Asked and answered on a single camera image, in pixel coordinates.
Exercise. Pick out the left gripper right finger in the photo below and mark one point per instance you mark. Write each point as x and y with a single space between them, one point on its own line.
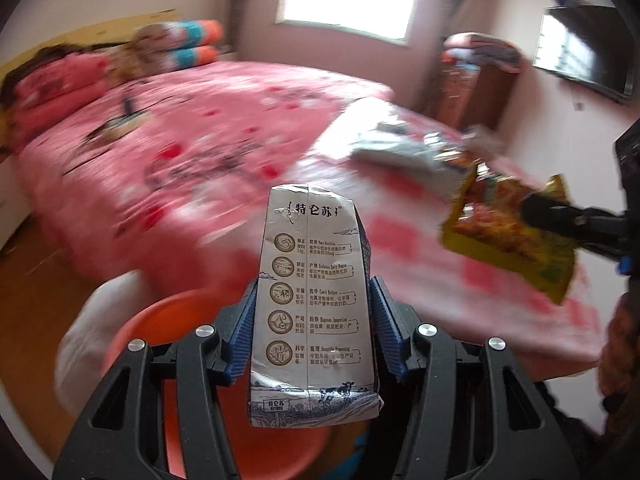
454 410

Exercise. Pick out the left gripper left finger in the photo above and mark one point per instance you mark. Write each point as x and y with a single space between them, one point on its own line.
120 433

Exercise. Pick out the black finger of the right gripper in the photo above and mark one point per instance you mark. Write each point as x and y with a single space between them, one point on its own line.
593 229

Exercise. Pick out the white blue milk carton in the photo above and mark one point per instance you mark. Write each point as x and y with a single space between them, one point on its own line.
313 362

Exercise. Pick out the yellow snack wrapper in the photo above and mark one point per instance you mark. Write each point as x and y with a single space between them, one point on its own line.
485 223

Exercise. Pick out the silver foil snack bag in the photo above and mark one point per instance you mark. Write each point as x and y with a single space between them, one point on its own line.
400 151

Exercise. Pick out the person's right hand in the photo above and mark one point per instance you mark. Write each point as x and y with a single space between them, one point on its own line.
619 360

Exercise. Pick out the orange plastic basin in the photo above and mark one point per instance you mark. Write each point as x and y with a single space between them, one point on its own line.
260 453

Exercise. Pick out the white plastic bag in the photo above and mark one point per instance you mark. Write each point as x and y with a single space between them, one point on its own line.
78 364

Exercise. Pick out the folded blanket on cabinet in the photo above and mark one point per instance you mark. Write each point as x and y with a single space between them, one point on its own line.
480 49

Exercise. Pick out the wooden cabinet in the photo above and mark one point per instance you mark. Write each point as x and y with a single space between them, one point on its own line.
464 95

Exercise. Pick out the pink bed cover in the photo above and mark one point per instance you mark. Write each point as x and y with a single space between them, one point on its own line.
170 175

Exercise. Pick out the red white checkered plastic sheet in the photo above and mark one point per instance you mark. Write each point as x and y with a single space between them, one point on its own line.
425 234

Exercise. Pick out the pink pillow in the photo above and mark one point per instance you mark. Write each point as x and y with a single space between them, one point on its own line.
55 83

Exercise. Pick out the rolled colourful quilt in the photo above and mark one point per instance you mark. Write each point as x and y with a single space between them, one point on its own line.
165 47

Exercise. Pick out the wall mounted black television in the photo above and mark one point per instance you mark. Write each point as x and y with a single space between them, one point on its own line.
589 45

